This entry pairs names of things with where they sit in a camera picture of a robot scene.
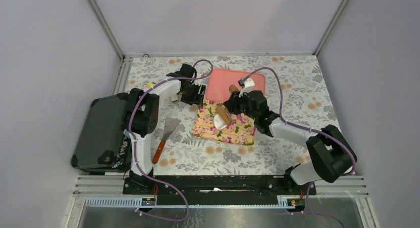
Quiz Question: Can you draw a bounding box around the wooden double-ended roller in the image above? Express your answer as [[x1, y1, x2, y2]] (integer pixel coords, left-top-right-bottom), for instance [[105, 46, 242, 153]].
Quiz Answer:
[[213, 84, 240, 129]]

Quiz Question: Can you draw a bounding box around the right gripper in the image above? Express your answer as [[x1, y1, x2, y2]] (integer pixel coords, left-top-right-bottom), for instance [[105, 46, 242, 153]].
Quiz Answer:
[[223, 89, 258, 121]]

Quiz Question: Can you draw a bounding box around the pink plastic tray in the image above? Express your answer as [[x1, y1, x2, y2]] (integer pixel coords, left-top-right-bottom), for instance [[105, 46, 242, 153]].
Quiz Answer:
[[205, 68, 250, 103]]

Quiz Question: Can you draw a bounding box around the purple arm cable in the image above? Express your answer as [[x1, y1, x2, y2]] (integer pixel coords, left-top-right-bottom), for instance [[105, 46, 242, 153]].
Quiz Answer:
[[243, 66, 358, 228], [127, 59, 214, 223]]

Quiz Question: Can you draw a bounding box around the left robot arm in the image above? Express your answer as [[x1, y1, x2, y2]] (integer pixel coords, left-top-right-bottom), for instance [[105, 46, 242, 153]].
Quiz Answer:
[[125, 63, 206, 194]]

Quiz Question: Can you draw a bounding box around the floral cutting board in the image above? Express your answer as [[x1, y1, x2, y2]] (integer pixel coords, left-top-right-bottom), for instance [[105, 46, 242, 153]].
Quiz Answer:
[[192, 100, 256, 146]]

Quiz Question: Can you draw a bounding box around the metal scraper red handle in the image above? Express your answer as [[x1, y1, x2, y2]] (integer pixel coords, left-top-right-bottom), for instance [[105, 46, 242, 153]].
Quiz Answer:
[[152, 117, 181, 164]]

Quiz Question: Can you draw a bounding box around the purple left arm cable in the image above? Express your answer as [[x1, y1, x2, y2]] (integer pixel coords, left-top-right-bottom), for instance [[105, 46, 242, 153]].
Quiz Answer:
[[127, 59, 214, 223]]

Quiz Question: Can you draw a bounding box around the white dough ball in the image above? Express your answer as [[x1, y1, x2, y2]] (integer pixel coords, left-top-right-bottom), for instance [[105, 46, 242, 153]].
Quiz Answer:
[[213, 114, 228, 130]]

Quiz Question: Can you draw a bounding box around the orange green toy block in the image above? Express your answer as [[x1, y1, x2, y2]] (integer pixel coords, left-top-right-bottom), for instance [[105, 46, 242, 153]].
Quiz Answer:
[[146, 82, 156, 88]]

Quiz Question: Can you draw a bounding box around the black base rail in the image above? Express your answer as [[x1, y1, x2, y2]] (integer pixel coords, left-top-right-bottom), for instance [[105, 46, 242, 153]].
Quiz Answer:
[[122, 175, 309, 206]]

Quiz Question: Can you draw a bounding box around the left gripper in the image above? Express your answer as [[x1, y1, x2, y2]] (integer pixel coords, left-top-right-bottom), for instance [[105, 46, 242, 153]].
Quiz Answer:
[[181, 82, 205, 108]]

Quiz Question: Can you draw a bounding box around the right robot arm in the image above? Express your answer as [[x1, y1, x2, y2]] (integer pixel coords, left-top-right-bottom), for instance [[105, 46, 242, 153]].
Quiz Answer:
[[223, 91, 357, 194]]

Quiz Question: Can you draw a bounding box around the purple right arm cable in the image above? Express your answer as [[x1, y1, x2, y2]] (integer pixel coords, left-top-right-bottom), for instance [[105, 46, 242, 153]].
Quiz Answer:
[[243, 66, 358, 228]]

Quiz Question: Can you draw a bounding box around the black case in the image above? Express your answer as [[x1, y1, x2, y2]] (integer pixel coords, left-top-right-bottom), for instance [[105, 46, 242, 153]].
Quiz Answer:
[[70, 93, 131, 173]]

